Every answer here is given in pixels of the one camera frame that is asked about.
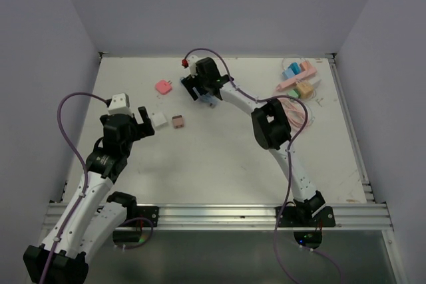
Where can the light blue charger plug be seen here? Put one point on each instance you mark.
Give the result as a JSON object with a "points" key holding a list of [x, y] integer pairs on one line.
{"points": [[288, 73]]}

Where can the aluminium front rail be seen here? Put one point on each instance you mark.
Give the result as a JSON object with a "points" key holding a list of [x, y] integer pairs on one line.
{"points": [[248, 217]]}

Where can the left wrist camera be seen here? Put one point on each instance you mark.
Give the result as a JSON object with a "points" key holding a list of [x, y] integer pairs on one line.
{"points": [[120, 104]]}

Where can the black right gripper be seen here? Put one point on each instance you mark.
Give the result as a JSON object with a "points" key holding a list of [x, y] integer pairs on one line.
{"points": [[190, 82]]}

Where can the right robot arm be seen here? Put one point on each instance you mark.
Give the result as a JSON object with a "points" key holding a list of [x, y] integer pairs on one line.
{"points": [[272, 130]]}

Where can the blue cube socket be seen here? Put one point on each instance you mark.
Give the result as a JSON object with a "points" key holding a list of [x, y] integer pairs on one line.
{"points": [[295, 68]]}

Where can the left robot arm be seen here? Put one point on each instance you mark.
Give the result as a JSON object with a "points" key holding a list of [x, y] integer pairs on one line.
{"points": [[93, 212]]}

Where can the pink power strip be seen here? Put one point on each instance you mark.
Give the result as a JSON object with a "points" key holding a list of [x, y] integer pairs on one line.
{"points": [[308, 71]]}

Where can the green charger plug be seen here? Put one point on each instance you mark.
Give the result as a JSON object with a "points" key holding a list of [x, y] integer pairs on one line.
{"points": [[294, 93]]}

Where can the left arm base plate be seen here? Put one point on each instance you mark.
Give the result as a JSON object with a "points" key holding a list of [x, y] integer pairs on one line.
{"points": [[143, 216]]}

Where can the yellow cube socket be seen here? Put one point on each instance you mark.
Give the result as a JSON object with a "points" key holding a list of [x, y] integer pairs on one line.
{"points": [[304, 89]]}

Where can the pink adapter plug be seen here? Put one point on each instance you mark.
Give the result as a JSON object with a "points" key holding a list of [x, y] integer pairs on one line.
{"points": [[163, 87]]}

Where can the light blue power strip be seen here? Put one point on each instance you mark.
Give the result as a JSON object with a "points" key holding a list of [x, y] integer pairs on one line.
{"points": [[196, 92]]}

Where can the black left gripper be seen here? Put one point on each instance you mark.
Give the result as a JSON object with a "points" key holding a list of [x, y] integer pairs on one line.
{"points": [[144, 129]]}

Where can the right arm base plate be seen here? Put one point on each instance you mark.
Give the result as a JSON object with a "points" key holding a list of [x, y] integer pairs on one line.
{"points": [[293, 217]]}

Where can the white USB charger plug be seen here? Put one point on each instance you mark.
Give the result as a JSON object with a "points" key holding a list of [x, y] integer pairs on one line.
{"points": [[159, 120]]}

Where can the brown pink USB charger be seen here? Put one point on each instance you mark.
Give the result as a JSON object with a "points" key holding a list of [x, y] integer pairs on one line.
{"points": [[178, 121]]}

